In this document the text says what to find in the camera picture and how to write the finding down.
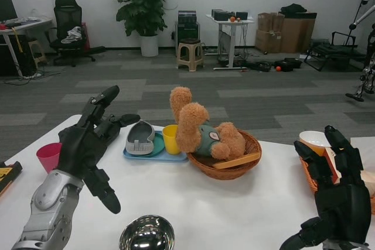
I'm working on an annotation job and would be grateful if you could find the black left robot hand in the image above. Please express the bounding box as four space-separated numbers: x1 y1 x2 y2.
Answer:
57 85 141 215

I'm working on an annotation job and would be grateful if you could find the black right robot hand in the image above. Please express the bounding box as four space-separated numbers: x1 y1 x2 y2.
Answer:
279 125 371 250

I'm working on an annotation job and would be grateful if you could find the shiny metal bowl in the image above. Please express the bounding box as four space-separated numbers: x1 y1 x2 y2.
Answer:
118 214 176 250

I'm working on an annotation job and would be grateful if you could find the white and orange bowl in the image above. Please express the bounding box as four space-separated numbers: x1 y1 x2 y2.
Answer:
299 130 333 157

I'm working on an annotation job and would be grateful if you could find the pink plastic cup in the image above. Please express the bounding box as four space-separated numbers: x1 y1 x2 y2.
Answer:
36 142 63 174

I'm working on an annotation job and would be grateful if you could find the orange rectangular wicker basket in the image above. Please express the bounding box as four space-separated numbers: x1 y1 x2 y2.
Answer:
298 156 375 215

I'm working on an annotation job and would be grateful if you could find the grey slip-on shoe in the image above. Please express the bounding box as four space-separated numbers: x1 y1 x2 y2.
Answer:
125 121 156 156

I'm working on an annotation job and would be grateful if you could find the tissue box with white tissue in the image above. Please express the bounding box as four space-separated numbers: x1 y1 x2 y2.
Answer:
350 137 375 197

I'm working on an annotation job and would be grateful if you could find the yellow black tool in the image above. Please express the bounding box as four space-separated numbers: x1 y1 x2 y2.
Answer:
0 160 23 198

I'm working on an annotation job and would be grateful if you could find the light blue plastic tray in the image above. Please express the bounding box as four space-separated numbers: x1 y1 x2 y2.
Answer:
122 130 189 163

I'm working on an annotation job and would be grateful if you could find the green plastic plate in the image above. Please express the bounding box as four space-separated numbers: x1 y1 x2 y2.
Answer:
148 131 165 157

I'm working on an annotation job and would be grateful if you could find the yellow plastic cup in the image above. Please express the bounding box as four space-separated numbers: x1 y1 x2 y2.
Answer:
162 125 182 155

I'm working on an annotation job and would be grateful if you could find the light wooden stool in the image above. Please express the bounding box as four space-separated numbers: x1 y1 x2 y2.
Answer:
28 39 47 69

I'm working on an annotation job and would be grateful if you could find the red panel behind chair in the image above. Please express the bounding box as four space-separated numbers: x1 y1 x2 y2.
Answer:
81 22 91 52

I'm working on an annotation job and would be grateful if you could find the black computer tower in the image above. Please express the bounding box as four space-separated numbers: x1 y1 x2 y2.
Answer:
0 35 38 77

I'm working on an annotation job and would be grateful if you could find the white grey cloth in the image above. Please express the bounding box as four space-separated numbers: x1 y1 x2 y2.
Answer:
60 26 82 44

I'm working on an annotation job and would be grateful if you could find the brown teddy bear green shirt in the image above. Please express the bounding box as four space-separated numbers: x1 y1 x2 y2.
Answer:
169 86 246 160

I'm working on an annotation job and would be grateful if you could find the orange wooden board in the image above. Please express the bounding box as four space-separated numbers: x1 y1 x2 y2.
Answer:
213 152 261 170

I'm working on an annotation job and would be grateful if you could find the round brown wicker basket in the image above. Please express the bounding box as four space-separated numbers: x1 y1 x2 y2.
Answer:
186 129 263 180

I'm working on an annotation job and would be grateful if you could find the large white office desk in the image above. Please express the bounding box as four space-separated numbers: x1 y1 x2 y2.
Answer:
0 18 53 77

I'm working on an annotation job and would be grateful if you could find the silver black humanoid robot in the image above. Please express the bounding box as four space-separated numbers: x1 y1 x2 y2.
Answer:
345 6 375 103

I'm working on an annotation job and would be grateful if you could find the black office chair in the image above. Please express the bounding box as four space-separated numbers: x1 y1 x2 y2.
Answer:
46 0 106 68

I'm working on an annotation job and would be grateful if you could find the beige plastic stool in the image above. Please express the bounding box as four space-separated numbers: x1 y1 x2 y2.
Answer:
176 37 205 72

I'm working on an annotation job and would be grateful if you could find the black carrying case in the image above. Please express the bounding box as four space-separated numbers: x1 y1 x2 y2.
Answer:
274 57 302 73

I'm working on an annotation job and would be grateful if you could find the black computer monitor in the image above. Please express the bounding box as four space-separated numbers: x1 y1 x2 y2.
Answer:
0 0 18 22

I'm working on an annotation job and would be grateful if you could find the black green framed machine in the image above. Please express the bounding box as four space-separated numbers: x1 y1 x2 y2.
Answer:
175 21 202 56

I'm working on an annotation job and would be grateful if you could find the black folding bed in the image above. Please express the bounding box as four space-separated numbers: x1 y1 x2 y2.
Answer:
304 31 367 72

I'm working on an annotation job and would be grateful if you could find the potted green plant white pot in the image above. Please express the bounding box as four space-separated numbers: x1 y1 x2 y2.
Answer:
110 0 170 57

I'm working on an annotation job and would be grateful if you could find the black flat equipment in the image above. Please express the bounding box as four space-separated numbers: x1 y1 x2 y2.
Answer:
246 61 272 73

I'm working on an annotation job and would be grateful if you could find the black crate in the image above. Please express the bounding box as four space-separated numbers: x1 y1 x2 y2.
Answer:
178 10 197 25

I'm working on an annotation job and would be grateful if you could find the large cardboard box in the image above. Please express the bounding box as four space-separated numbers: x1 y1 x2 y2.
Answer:
279 12 318 54

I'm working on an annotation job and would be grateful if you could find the stack of small cardboard boxes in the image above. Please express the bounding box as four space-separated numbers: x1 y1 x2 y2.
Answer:
254 12 285 54

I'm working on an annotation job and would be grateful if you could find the small white standing desk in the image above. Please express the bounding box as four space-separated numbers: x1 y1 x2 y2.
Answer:
204 13 255 71

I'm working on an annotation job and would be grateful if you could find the large black speaker box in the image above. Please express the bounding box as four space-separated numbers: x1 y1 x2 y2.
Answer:
210 9 235 22

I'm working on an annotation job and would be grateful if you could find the black bag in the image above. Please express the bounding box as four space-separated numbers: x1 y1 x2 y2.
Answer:
278 3 307 15

